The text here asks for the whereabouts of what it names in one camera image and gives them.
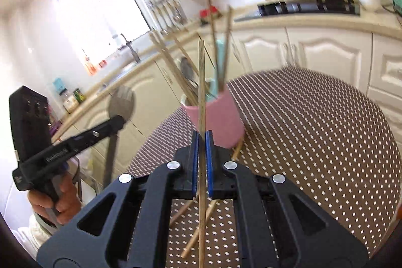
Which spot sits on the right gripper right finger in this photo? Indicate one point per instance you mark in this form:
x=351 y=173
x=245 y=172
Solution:
x=277 y=224

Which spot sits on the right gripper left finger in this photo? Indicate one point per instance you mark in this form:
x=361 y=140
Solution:
x=127 y=225

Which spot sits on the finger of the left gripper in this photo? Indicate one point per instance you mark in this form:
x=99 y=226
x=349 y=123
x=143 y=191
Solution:
x=76 y=144

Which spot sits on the silver metal spoon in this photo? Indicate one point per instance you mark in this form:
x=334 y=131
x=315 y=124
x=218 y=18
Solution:
x=187 y=71

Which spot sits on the person's left hand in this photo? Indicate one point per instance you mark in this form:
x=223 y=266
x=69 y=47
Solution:
x=67 y=206

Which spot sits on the jar with white label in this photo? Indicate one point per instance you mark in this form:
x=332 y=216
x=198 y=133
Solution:
x=70 y=103

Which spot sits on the lower cabinets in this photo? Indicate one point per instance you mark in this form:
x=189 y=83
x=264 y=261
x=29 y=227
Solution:
x=369 y=61

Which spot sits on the brown polka dot tablecloth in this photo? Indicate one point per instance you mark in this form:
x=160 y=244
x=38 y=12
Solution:
x=330 y=139

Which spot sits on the pink utensil holder cup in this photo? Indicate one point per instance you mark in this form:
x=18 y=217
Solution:
x=223 y=119

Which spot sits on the steel sink faucet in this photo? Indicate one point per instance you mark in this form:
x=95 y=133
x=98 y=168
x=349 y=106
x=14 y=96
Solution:
x=134 y=53

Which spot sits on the window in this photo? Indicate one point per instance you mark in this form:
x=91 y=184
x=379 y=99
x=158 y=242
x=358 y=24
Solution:
x=101 y=27

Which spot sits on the hanging utensil rack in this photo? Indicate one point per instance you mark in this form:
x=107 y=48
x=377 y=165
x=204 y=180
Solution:
x=169 y=16

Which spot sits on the red container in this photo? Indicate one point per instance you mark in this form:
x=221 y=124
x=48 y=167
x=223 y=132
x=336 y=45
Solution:
x=207 y=12

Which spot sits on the black gas stove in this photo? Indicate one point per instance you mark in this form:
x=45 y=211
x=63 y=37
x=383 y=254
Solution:
x=293 y=7

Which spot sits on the white bowl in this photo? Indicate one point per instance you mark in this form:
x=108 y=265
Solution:
x=371 y=5

